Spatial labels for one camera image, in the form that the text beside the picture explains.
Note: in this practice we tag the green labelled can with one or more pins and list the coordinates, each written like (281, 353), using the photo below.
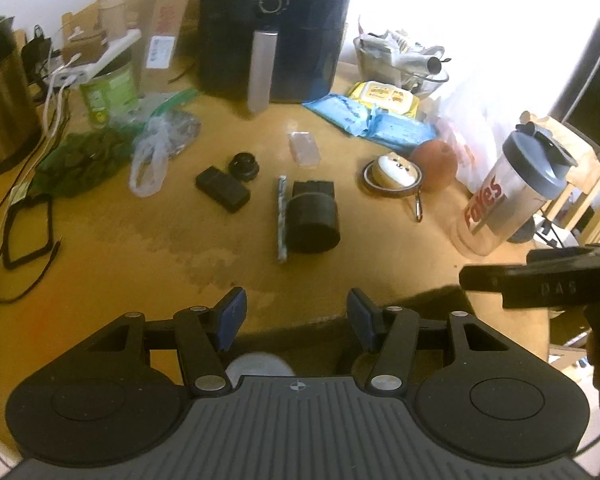
(112, 92)

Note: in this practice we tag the black rectangular block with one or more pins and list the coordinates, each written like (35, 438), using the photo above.
(222, 190)

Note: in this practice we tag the black power adapter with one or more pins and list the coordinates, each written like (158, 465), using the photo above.
(37, 50)

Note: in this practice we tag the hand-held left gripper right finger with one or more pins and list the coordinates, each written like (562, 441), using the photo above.
(361, 317)

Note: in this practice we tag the clear shaker bottle grey lid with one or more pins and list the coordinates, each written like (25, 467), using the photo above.
(505, 195)

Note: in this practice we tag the orange fruit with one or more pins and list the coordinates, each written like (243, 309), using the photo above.
(437, 167)

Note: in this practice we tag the clear plastic case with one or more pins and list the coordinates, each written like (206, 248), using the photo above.
(305, 150)

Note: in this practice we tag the steel trash can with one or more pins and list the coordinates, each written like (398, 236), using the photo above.
(2, 105)

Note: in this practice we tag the black rectangular frame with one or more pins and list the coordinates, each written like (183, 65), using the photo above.
(10, 255)

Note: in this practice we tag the brown tape roll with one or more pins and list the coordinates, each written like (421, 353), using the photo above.
(390, 188)

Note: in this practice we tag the glass bowl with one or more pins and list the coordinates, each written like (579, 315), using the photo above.
(430, 85)

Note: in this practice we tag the blue wipes packet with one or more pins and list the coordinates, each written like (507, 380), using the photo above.
(402, 130)
(337, 112)

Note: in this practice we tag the black air fryer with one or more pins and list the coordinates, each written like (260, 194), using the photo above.
(305, 35)

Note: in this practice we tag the clear plastic bag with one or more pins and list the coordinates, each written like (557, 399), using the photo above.
(147, 160)

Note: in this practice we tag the bag of green leaves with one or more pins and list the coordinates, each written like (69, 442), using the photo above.
(80, 160)

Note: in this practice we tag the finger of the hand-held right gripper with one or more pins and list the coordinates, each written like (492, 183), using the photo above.
(480, 277)

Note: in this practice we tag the white round object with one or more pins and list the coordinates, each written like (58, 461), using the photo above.
(257, 365)

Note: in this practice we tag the small cardboard box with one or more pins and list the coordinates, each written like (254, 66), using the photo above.
(82, 30)

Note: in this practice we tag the white power strip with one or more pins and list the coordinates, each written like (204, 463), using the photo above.
(112, 52)

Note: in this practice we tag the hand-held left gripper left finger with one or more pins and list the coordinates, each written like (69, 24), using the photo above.
(232, 312)

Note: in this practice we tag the yellow wipes pack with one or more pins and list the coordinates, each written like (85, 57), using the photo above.
(385, 97)

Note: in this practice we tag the metal carabiner clip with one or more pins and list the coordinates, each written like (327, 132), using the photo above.
(418, 207)

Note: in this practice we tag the striped pen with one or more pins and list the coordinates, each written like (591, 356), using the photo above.
(281, 220)

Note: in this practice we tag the black cylinder holder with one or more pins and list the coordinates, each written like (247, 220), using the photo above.
(312, 220)

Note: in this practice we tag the tall brown cardboard box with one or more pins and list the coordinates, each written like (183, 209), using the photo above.
(167, 10)

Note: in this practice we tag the zip bag with dark contents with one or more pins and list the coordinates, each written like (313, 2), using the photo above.
(177, 122)

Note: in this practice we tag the foil roll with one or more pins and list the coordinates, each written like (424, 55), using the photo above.
(420, 64)

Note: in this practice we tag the brown cardboard tube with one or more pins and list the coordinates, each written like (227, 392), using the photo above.
(112, 15)

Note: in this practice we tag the white plastic bag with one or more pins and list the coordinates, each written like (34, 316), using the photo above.
(472, 125)

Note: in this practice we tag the black round kettle base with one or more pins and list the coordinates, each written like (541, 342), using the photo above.
(522, 236)

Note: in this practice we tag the small black round cap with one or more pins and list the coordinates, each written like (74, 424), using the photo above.
(243, 166)

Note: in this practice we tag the white charger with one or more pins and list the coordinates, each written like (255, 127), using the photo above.
(67, 79)

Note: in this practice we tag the wooden chair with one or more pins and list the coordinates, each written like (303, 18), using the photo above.
(592, 190)

